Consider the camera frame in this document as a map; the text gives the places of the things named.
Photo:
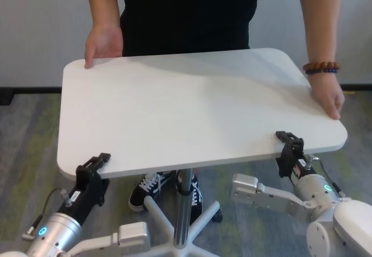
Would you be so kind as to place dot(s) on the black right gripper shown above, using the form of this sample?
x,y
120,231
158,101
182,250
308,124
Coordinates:
x,y
292,167

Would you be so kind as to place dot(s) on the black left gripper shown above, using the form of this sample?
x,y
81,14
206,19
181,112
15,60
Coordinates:
x,y
87,196

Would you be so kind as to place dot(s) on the white pedestal rolling table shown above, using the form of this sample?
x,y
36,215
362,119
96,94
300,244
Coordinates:
x,y
189,108

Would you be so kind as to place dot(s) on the person's right forearm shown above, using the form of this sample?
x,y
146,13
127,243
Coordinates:
x,y
101,4

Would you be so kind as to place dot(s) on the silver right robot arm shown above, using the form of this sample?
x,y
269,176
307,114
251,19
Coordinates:
x,y
316,193

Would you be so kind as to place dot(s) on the person's left forearm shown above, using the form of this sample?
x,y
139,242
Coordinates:
x,y
319,21

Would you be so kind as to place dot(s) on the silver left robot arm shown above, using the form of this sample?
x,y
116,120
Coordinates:
x,y
58,233

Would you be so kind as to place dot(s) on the person's left hand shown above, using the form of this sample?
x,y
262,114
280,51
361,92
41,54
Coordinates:
x,y
328,94

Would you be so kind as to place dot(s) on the person's right hand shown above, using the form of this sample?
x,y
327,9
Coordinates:
x,y
104,43

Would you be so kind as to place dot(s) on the person's right black sneaker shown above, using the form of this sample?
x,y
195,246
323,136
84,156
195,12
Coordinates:
x,y
145,190

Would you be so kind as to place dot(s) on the small yellow floor scrap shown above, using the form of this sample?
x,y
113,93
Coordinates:
x,y
350,93

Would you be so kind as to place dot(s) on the black floor box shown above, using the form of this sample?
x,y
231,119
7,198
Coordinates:
x,y
5,97

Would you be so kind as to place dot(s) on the person in black shirt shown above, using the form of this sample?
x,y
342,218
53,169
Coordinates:
x,y
189,1

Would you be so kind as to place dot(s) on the black wall baseboard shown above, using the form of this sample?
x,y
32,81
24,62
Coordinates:
x,y
29,89

